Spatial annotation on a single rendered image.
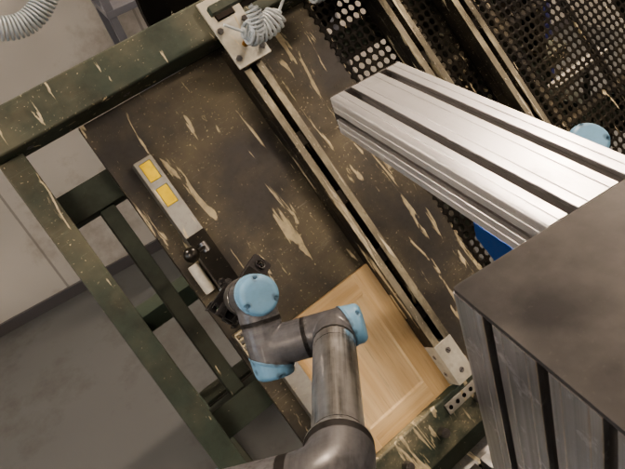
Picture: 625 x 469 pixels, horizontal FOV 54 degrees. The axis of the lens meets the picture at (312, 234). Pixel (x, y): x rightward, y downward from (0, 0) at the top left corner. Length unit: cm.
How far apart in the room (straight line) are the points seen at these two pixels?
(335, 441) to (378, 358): 89
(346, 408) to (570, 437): 52
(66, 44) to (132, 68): 234
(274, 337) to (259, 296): 8
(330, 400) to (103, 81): 97
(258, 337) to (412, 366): 70
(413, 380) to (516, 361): 135
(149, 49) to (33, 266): 294
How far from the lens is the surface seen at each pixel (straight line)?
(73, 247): 151
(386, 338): 169
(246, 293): 109
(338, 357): 98
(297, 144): 161
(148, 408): 342
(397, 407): 171
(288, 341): 111
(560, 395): 36
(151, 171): 156
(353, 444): 81
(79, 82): 155
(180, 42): 161
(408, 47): 184
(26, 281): 442
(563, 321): 38
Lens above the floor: 231
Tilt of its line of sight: 36 degrees down
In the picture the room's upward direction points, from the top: 21 degrees counter-clockwise
